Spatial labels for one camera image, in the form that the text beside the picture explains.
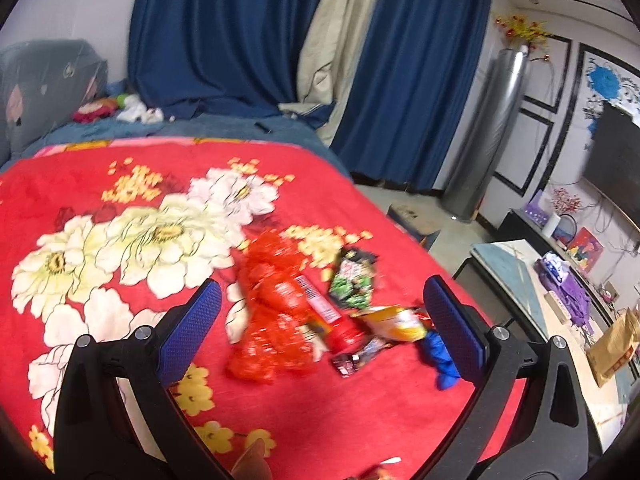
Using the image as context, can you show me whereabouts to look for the white vase red flowers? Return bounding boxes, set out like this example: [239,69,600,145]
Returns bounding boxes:
[540,186,582,243]

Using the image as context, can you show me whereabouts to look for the red floral blanket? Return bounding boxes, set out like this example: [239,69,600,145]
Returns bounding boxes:
[1,139,473,479]

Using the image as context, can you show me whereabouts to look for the tissue pack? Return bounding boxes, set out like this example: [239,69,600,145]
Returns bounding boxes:
[540,252,570,285]

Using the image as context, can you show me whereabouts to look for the red plastic bag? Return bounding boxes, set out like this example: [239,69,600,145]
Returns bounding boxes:
[227,230,314,384]

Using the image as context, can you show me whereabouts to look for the purple cloth on table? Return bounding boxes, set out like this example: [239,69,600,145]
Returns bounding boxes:
[534,258,590,327]

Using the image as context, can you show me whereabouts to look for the red pink snack wrapper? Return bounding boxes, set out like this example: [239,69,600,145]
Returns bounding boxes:
[295,275,366,354]

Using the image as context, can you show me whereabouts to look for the blue rubber glove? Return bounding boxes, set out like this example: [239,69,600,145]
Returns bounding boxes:
[420,330,461,391]

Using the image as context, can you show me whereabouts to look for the black tv cabinet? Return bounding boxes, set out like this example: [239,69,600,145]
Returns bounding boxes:
[495,209,617,325]

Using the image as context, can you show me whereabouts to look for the dark blue curtain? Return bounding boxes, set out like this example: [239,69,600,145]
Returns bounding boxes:
[331,0,491,190]
[128,0,320,118]

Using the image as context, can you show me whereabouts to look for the yellow artificial flowers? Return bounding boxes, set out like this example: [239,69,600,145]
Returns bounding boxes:
[494,14,550,51]

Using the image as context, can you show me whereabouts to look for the black energy bar wrapper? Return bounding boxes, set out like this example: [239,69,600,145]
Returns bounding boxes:
[330,337,394,378]

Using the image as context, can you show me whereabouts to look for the beige curtain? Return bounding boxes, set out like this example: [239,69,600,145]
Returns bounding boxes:
[279,0,378,146]

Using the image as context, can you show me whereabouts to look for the black flat television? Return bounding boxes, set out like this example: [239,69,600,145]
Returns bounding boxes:
[582,102,640,229]

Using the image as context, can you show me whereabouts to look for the silver tower air conditioner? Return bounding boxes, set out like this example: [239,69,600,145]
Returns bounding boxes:
[442,44,529,223]

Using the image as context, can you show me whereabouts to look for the colourful picture frame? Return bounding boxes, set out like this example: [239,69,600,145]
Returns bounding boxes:
[566,228,603,274]

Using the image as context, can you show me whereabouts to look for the blue sofa cover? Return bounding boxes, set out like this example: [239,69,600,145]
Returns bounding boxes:
[1,114,350,178]

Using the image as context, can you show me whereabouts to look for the dark blue curtain right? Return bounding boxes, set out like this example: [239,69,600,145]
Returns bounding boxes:
[331,0,491,190]

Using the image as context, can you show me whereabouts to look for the dark blue curtain left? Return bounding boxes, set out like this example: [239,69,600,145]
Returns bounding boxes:
[128,0,320,118]

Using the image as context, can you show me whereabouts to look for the brown paper bag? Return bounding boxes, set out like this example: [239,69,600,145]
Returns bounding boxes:
[586,309,640,388]

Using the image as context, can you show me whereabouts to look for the blue storage stool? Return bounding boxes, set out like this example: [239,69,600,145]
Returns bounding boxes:
[386,203,442,250]

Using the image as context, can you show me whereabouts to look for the yellow white snack bag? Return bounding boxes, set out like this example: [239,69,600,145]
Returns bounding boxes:
[354,307,427,342]

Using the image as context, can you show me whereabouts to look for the green black snack wrapper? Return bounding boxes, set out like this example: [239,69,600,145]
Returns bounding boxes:
[329,246,378,311]

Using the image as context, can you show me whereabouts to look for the purple box on cabinet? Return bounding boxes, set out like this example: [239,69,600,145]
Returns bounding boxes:
[524,190,549,228]

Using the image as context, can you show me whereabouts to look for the stuffed toys pile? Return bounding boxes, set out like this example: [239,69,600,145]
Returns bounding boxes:
[72,93,165,125]

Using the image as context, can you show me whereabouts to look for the grey sofa cushion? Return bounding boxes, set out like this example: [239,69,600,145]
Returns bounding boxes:
[1,39,108,162]

